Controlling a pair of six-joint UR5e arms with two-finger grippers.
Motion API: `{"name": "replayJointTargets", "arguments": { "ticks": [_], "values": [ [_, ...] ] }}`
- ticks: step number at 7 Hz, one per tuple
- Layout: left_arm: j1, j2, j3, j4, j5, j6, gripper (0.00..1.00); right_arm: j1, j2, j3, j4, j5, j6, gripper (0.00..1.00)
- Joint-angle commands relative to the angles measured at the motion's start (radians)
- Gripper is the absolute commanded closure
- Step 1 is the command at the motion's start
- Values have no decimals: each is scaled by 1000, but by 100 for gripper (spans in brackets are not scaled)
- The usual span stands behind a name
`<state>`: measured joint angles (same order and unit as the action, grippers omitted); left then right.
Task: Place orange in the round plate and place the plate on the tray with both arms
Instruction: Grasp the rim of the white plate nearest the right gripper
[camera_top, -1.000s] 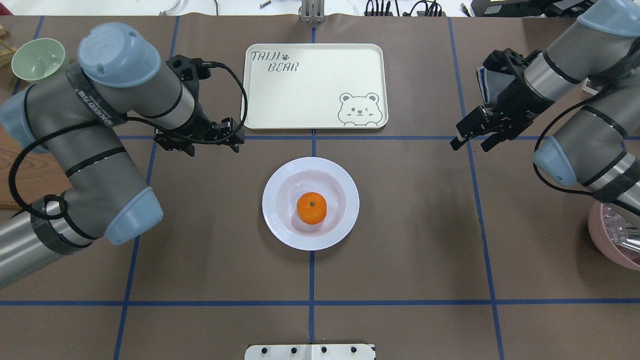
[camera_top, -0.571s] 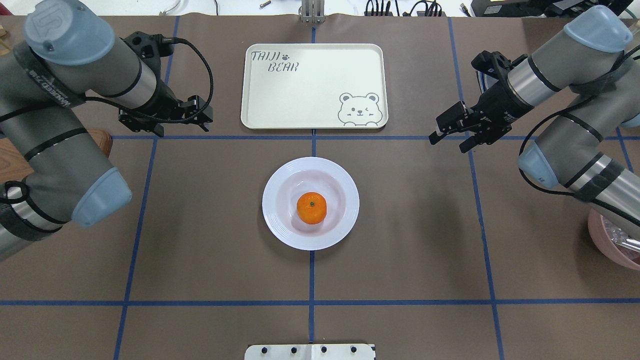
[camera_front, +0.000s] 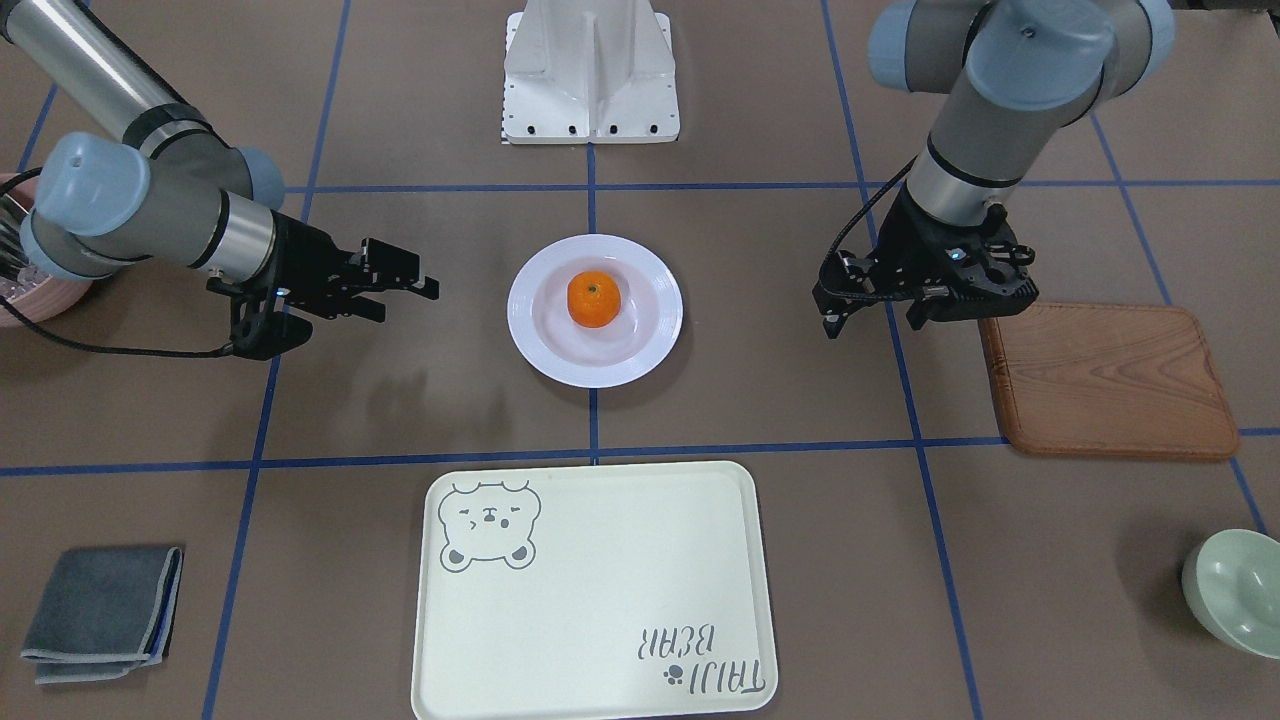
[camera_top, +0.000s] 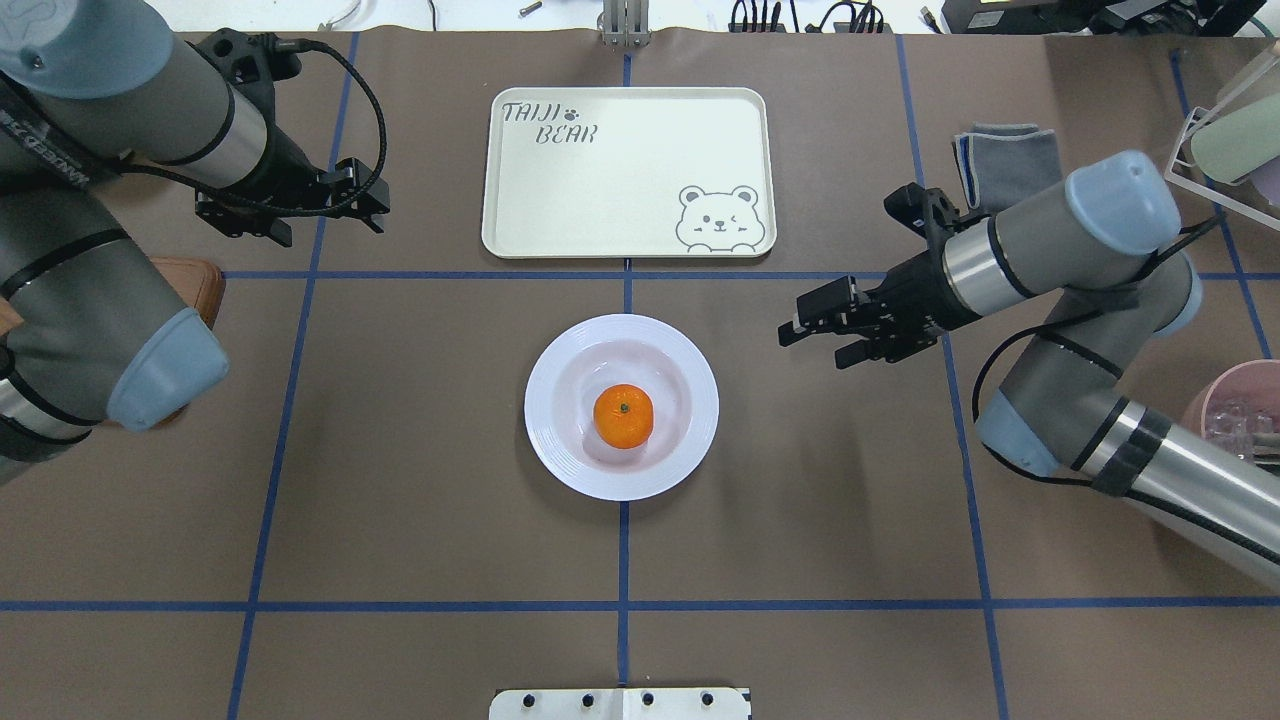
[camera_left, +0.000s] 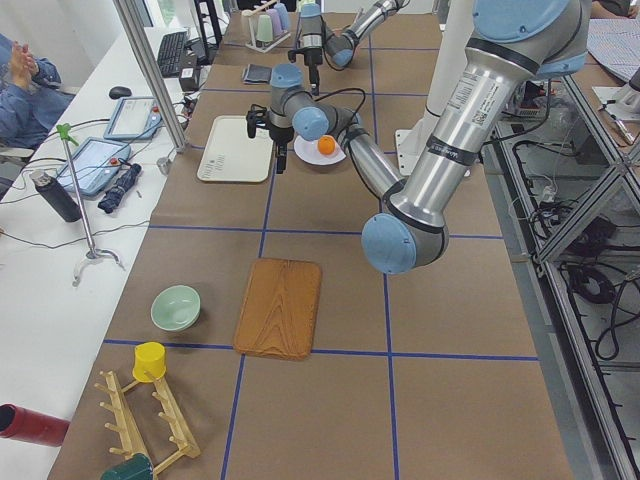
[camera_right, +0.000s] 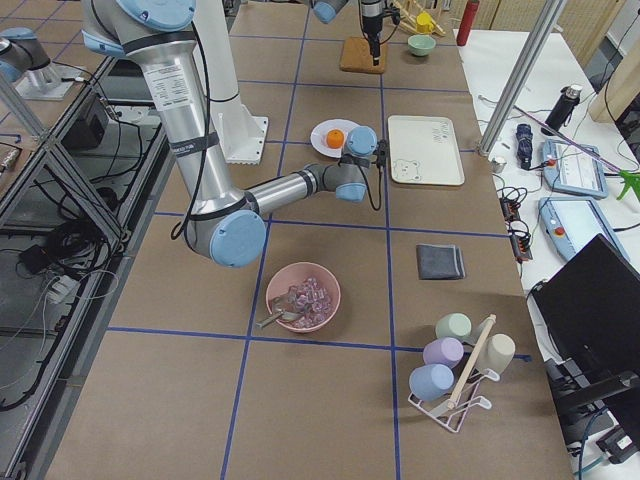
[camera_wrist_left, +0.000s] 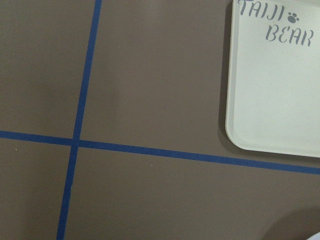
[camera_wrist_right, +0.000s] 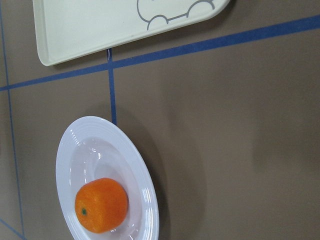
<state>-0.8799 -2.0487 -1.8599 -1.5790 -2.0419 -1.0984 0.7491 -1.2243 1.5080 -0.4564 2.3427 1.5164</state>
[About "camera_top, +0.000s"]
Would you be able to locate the pink bowl with ice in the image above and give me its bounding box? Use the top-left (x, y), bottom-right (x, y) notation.
top-left (1180, 359), bottom-right (1279, 475)

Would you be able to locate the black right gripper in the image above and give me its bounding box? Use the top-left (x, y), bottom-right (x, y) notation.
top-left (778, 255), bottom-right (950, 370)

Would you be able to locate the aluminium frame post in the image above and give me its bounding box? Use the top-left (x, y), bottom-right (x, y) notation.
top-left (596, 0), bottom-right (652, 50)

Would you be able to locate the wooden tray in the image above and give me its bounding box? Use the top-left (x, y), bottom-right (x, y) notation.
top-left (1, 255), bottom-right (227, 429)

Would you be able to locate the cream bear tray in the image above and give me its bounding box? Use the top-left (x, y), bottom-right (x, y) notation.
top-left (481, 87), bottom-right (778, 259)

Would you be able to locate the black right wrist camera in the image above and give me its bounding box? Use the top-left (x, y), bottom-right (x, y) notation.
top-left (883, 183), bottom-right (963, 252)

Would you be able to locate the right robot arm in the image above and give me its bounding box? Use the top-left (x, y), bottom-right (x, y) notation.
top-left (778, 150), bottom-right (1279, 587)

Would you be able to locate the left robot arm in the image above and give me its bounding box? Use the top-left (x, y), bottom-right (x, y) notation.
top-left (1, 1), bottom-right (390, 482)

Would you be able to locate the orange mandarin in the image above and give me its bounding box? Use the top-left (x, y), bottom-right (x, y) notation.
top-left (591, 384), bottom-right (655, 450)

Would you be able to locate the purple cup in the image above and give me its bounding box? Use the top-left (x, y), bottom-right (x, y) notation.
top-left (1249, 158), bottom-right (1280, 208)

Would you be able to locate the grey folded cloth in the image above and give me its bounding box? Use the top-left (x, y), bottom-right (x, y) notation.
top-left (952, 123), bottom-right (1062, 214)

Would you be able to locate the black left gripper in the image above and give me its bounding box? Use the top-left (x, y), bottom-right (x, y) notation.
top-left (195, 158), bottom-right (390, 249)

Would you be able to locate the green cup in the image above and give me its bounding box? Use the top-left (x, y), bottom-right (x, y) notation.
top-left (1189, 94), bottom-right (1279, 183)

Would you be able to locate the white mounting plate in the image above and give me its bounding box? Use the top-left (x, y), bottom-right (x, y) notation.
top-left (488, 687), bottom-right (753, 719)

